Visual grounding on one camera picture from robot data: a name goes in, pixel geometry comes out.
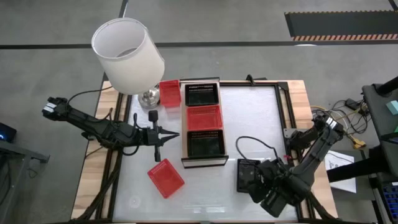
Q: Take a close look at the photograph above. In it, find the red slotted plastic basket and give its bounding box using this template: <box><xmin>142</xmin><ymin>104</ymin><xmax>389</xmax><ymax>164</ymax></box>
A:
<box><xmin>159</xmin><ymin>79</ymin><xmax>182</xmax><ymax>109</ymax></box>
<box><xmin>186</xmin><ymin>105</ymin><xmax>224</xmax><ymax>132</ymax></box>
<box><xmin>147</xmin><ymin>158</ymin><xmax>185</xmax><ymax>200</ymax></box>

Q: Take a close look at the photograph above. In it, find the black power adapter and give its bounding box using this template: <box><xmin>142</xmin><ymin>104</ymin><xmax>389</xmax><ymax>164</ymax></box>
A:
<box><xmin>345</xmin><ymin>98</ymin><xmax>361</xmax><ymax>110</ymax></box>

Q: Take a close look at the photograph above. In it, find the black device with blue light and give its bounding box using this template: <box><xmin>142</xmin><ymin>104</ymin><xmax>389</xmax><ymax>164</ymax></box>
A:
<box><xmin>0</xmin><ymin>122</ymin><xmax>17</xmax><ymax>144</ymax></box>

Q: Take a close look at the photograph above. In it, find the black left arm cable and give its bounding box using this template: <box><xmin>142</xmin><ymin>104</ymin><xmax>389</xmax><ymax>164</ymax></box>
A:
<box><xmin>67</xmin><ymin>86</ymin><xmax>114</xmax><ymax>105</ymax></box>

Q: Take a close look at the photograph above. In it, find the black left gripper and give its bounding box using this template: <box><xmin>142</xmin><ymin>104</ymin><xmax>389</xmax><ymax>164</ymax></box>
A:
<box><xmin>136</xmin><ymin>110</ymin><xmax>181</xmax><ymax>163</ymax></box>

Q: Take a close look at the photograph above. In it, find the black rolling cart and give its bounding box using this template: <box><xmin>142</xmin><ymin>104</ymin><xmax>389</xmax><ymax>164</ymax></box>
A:
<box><xmin>326</xmin><ymin>75</ymin><xmax>398</xmax><ymax>184</ymax></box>

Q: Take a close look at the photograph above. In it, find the wooden shelf with black frame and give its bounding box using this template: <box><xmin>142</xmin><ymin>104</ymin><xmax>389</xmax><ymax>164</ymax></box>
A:
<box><xmin>179</xmin><ymin>77</ymin><xmax>230</xmax><ymax>169</ymax></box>

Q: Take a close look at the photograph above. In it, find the grey metal bracket plate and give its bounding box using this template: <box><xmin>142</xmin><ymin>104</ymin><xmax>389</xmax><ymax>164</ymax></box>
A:
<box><xmin>282</xmin><ymin>127</ymin><xmax>300</xmax><ymax>140</ymax></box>

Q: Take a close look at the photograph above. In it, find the yellow cable with connector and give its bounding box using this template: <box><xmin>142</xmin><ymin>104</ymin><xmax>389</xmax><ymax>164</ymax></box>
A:
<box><xmin>310</xmin><ymin>105</ymin><xmax>367</xmax><ymax>149</ymax></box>

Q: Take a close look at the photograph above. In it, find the black aluminium rig frame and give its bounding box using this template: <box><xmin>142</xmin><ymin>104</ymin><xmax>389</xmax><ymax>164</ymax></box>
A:
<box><xmin>70</xmin><ymin>79</ymin><xmax>340</xmax><ymax>224</ymax></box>

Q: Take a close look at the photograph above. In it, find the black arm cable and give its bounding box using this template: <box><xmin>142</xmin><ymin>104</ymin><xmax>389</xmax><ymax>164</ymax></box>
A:
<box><xmin>235</xmin><ymin>136</ymin><xmax>280</xmax><ymax>163</ymax></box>
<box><xmin>67</xmin><ymin>86</ymin><xmax>114</xmax><ymax>105</ymax></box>

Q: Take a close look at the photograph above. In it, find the white paper sheet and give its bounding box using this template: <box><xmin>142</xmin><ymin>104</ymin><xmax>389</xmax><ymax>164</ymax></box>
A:
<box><xmin>324</xmin><ymin>149</ymin><xmax>358</xmax><ymax>194</ymax></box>

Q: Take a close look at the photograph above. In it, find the white shade silver lamp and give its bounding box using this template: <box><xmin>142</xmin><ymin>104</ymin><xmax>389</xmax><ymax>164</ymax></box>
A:
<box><xmin>91</xmin><ymin>17</ymin><xmax>165</xmax><ymax>110</ymax></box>

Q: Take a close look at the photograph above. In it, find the teal block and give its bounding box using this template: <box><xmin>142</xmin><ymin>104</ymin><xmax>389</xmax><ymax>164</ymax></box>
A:
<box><xmin>386</xmin><ymin>100</ymin><xmax>398</xmax><ymax>116</ymax></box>

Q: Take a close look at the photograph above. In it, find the grey metal stand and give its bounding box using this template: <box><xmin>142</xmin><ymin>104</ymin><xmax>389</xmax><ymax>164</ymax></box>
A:
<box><xmin>0</xmin><ymin>139</ymin><xmax>50</xmax><ymax>224</ymax></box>

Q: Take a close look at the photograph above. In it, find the black slotted plastic basket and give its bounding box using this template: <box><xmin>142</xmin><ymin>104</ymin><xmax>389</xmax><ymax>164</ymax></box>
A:
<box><xmin>184</xmin><ymin>82</ymin><xmax>220</xmax><ymax>107</ymax></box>
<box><xmin>187</xmin><ymin>129</ymin><xmax>226</xmax><ymax>158</ymax></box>
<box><xmin>236</xmin><ymin>158</ymin><xmax>262</xmax><ymax>194</ymax></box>

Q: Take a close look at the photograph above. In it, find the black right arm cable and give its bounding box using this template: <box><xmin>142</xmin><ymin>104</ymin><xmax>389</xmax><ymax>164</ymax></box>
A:
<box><xmin>235</xmin><ymin>136</ymin><xmax>280</xmax><ymax>163</ymax></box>

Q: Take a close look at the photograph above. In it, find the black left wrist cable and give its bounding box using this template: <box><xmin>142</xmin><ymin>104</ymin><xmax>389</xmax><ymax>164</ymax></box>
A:
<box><xmin>123</xmin><ymin>112</ymin><xmax>141</xmax><ymax>156</ymax></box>

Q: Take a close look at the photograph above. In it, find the black hazard-striped floor mat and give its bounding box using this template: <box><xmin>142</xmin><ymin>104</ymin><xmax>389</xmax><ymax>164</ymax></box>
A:
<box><xmin>284</xmin><ymin>11</ymin><xmax>398</xmax><ymax>42</ymax></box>

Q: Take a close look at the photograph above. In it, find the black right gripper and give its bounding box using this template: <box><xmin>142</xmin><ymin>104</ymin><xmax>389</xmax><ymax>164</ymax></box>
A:
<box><xmin>247</xmin><ymin>158</ymin><xmax>285</xmax><ymax>205</ymax></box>

